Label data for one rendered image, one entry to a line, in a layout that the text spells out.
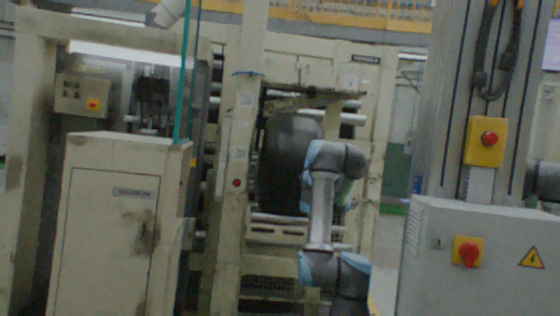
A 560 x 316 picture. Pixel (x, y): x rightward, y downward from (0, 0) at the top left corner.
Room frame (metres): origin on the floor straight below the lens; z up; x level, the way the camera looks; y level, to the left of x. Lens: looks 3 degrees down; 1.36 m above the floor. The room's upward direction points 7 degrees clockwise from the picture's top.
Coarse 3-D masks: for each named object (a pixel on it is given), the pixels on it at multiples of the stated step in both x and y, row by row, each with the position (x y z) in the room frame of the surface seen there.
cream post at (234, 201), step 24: (264, 0) 2.74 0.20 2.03; (264, 24) 2.74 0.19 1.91; (240, 48) 2.73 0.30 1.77; (240, 120) 2.73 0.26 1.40; (240, 144) 2.73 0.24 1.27; (240, 168) 2.74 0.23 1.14; (240, 192) 2.74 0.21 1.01; (240, 216) 2.74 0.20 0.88; (240, 240) 2.74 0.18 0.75; (216, 264) 2.73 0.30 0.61; (216, 288) 2.73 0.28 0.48; (216, 312) 2.73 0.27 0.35
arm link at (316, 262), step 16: (320, 144) 1.89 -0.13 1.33; (336, 144) 1.91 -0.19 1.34; (320, 160) 1.87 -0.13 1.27; (336, 160) 1.88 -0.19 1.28; (320, 176) 1.87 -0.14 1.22; (336, 176) 1.88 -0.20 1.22; (320, 192) 1.85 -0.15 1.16; (320, 208) 1.84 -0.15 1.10; (320, 224) 1.82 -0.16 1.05; (320, 240) 1.81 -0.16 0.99; (304, 256) 1.79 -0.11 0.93; (320, 256) 1.78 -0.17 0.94; (304, 272) 1.76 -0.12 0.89; (320, 272) 1.76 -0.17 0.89; (336, 272) 1.77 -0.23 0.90
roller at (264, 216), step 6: (252, 216) 2.67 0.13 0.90; (258, 216) 2.67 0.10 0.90; (264, 216) 2.68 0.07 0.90; (270, 216) 2.68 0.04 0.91; (276, 216) 2.69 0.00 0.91; (282, 216) 2.69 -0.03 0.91; (288, 216) 2.70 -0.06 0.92; (294, 216) 2.71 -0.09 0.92; (300, 216) 2.71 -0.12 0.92; (282, 222) 2.70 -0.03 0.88; (288, 222) 2.70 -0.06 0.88; (294, 222) 2.70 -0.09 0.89; (300, 222) 2.70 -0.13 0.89; (306, 222) 2.70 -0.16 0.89
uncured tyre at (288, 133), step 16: (272, 128) 2.66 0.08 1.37; (288, 128) 2.64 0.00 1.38; (304, 128) 2.66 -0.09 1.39; (320, 128) 2.73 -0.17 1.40; (272, 144) 2.60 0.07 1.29; (288, 144) 2.59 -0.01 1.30; (304, 144) 2.60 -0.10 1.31; (272, 160) 2.57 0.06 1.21; (288, 160) 2.56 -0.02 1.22; (304, 160) 2.57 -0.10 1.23; (272, 176) 2.57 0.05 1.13; (288, 176) 2.56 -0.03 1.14; (272, 192) 2.59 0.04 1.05; (288, 192) 2.59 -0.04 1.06; (272, 208) 2.66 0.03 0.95; (288, 208) 2.66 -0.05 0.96
